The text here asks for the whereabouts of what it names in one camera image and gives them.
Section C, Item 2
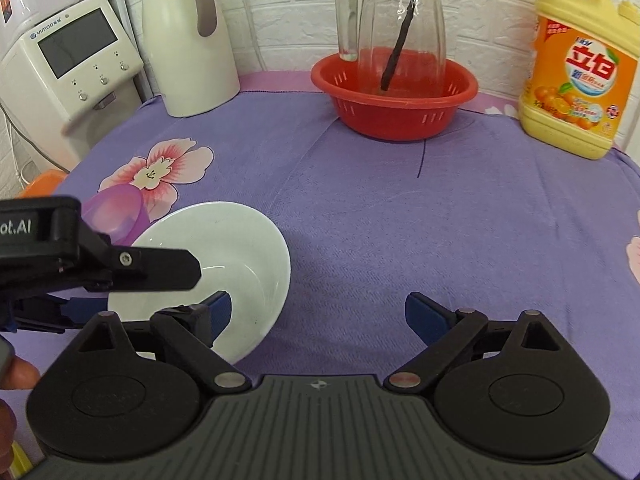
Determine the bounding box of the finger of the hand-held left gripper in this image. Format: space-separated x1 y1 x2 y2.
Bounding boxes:
10 296 108 334
60 232 202 293

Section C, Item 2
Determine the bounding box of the yellow detergent bottle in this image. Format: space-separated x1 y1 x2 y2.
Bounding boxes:
518 0 640 161

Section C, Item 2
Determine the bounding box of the orange stool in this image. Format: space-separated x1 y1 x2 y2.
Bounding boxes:
17 169 68 200

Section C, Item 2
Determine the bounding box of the white thermos jug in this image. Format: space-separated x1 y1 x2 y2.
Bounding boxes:
141 0 241 118

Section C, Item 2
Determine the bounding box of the clear glass pitcher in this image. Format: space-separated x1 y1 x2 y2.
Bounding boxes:
334 0 447 96

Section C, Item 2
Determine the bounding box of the black stirring stick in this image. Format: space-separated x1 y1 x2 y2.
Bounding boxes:
381 0 433 92

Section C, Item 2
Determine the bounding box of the white countertop water dispenser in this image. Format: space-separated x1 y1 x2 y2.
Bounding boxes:
0 0 146 171

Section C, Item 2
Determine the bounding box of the purple plastic cup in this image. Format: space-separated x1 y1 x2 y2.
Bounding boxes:
81 185 149 248

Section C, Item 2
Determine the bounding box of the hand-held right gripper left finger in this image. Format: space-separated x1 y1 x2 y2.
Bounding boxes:
75 289 253 395

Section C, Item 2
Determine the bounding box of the person's left hand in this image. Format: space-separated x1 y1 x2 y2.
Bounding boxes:
0 357 42 461

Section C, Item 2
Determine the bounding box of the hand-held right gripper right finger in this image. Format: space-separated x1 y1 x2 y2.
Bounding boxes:
384 291 576 391

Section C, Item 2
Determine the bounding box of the plain white plate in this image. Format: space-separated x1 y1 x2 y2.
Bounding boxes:
107 201 292 365

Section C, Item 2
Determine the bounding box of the red plastic basket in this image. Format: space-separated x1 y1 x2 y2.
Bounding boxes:
310 49 479 142

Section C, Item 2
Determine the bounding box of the purple floral tablecloth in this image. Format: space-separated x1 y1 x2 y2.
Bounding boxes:
0 70 640 480

